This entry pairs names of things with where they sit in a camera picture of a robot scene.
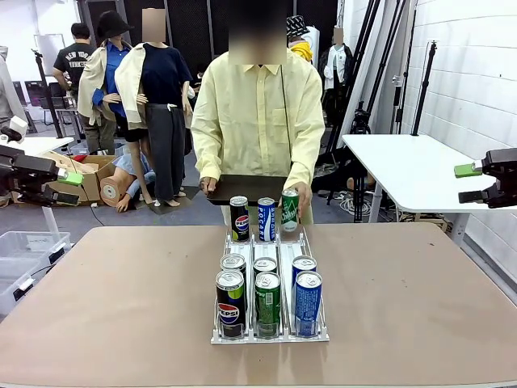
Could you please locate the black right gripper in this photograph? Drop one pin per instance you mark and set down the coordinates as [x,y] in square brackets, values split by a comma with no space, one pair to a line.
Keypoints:
[507,178]

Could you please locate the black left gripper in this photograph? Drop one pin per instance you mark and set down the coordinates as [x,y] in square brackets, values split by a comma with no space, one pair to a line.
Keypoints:
[10,174]

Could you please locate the green Chilsung cider can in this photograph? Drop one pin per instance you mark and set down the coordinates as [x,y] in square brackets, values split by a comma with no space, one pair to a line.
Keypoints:
[267,307]
[265,264]
[289,214]

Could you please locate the black serving tray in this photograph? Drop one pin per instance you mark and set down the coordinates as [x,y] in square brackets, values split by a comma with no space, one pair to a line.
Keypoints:
[250,188]

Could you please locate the blue Pocari Sweat can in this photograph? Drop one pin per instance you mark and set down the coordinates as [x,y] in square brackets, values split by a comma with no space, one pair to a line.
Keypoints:
[303,263]
[267,220]
[308,307]

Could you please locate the person right forearm yellow sleeve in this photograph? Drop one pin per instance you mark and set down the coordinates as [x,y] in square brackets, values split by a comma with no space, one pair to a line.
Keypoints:
[206,161]

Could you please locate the person left forearm yellow sleeve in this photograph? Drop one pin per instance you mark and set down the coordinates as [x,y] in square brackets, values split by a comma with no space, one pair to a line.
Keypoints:
[305,169]

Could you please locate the person in black printed shirt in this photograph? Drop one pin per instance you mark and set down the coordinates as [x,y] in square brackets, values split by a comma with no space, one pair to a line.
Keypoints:
[74,60]

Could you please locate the person in yellow shirt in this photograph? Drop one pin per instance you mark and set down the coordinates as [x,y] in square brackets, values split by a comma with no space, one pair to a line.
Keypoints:
[250,121]

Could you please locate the person right hand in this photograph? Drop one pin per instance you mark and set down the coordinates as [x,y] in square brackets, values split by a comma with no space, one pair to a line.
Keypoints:
[208,184]

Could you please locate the person left hand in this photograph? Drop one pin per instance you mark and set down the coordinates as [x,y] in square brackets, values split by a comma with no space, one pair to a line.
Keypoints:
[305,200]

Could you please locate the brown cardboard box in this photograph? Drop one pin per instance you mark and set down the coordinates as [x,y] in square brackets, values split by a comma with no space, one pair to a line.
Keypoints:
[93,182]

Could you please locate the small white table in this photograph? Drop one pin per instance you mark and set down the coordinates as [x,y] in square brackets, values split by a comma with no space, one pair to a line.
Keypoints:
[40,143]

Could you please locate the beige mannequin torso blue cloth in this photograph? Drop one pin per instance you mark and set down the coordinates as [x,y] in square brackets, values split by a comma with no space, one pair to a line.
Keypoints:
[117,186]

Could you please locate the wooden crate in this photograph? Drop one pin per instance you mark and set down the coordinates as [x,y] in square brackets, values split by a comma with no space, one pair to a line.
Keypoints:
[428,222]

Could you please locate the large white table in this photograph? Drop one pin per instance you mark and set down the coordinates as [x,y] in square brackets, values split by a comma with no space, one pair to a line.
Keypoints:
[412,169]

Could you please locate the clear plastic storage bin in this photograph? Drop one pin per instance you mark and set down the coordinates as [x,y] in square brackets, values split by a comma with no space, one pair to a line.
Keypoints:
[12,283]
[24,242]

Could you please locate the black stand with clamp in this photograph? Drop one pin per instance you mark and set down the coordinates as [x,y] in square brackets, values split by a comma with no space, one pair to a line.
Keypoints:
[45,93]

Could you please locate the black light stand pole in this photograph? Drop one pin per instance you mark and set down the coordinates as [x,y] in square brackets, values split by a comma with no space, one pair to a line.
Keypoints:
[424,89]

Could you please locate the grey hooded garment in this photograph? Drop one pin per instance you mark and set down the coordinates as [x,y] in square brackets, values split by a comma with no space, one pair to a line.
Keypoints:
[8,93]

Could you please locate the white board panel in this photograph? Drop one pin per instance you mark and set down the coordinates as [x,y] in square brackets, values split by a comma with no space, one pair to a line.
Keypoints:
[49,50]

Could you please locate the mannequin with navy shirt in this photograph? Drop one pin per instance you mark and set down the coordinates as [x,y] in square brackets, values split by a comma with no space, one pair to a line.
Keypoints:
[161,72]

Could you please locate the black leaning stand poles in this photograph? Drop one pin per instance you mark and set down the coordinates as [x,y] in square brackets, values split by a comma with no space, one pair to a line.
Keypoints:
[375,60]

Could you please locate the black Pepsi can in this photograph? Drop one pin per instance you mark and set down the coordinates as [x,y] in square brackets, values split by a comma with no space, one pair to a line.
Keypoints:
[233,262]
[239,220]
[230,307]

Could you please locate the mannequin with white jacket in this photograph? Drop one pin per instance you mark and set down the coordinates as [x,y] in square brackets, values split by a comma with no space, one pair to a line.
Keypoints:
[337,64]

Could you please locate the clear acrylic can rack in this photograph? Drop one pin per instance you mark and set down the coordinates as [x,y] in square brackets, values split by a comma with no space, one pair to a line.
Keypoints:
[291,250]

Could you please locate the mannequin with yellow hoodie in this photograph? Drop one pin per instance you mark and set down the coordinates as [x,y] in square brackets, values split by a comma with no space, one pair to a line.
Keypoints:
[301,48]

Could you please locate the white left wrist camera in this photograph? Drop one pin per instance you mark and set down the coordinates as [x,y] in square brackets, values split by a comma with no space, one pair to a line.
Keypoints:
[18,124]

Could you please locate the black camera tripod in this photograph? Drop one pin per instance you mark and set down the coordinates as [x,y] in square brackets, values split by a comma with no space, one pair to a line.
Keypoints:
[359,121]

